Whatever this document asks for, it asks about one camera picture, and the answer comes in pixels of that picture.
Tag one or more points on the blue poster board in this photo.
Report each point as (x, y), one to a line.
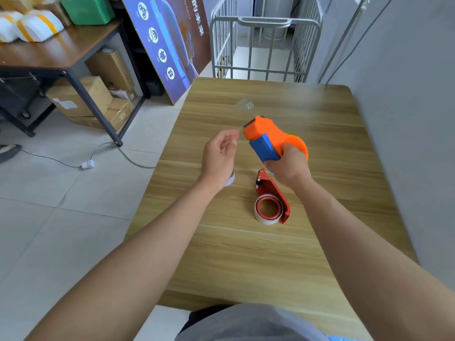
(167, 39)

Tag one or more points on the white appliance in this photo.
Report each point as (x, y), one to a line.
(275, 15)

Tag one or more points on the flat cardboard box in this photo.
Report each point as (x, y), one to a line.
(115, 113)

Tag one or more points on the red tape dispenser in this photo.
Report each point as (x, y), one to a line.
(268, 186)

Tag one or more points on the clear tape strip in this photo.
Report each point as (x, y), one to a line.
(246, 105)

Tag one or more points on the green plastic package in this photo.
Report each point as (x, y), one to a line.
(89, 9)

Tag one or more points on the person's left forearm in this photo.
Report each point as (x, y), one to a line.
(142, 259)

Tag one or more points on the brown table black frame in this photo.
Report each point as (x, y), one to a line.
(60, 47)

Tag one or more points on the orange blue tape dispenser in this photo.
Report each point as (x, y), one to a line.
(268, 136)

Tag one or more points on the grey metal pole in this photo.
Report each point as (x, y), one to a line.
(343, 40)

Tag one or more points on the tall cardboard box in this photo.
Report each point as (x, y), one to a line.
(111, 69)

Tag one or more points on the white tape roll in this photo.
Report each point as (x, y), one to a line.
(231, 179)

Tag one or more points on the person's left fingers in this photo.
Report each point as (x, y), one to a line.
(227, 136)

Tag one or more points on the cardboard box white label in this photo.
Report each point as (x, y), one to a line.
(80, 95)

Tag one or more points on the white power adapter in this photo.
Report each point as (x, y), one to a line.
(88, 164)

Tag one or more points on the grey metal cage cart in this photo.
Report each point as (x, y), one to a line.
(265, 49)

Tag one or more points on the white yellow striped packet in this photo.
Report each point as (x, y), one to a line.
(7, 27)
(39, 25)

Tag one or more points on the black trousers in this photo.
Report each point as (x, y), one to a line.
(199, 316)

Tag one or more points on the grey shirt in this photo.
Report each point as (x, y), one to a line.
(248, 324)

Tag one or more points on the person's right hand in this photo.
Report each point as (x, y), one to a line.
(291, 168)

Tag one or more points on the person's right forearm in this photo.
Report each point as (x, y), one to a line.
(366, 269)

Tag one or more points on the person's right thumb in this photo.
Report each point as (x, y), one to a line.
(288, 149)

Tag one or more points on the clear tape roll red core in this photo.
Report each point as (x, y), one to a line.
(262, 218)

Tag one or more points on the person's left hand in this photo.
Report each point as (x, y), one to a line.
(217, 156)

